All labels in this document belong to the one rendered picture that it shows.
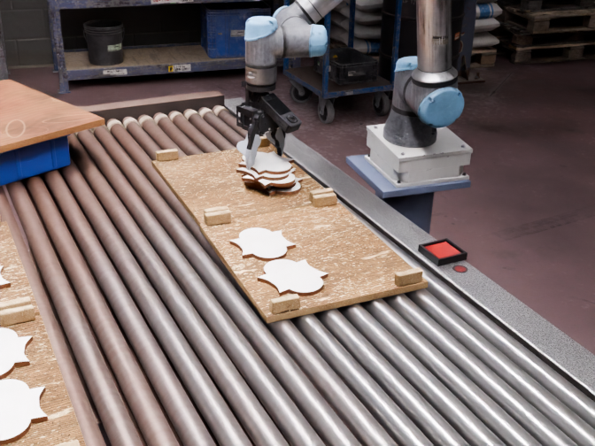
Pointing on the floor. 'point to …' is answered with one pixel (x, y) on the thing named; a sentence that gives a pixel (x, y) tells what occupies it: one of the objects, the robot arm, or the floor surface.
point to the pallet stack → (545, 29)
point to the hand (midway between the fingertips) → (266, 162)
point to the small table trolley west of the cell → (305, 75)
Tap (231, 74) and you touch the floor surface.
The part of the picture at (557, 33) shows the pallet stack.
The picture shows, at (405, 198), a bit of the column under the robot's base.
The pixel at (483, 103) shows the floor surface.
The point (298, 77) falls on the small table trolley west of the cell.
